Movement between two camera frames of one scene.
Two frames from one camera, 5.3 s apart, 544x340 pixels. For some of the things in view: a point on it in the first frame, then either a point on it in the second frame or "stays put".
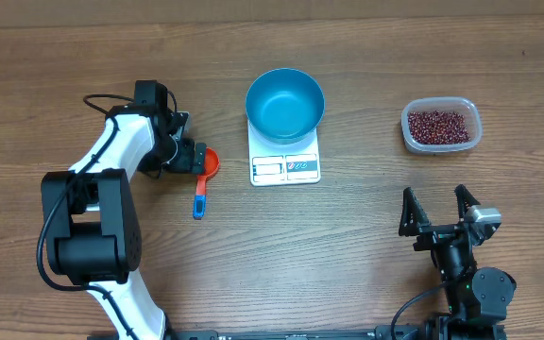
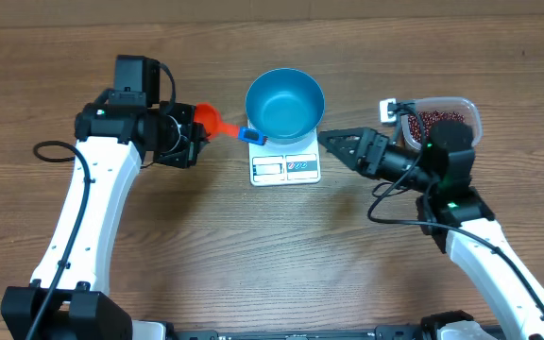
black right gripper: (414, 222) to (370, 141)
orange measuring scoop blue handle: (199, 203) to (209, 116)
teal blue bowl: (283, 105) stays put
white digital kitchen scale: (289, 163) stays put
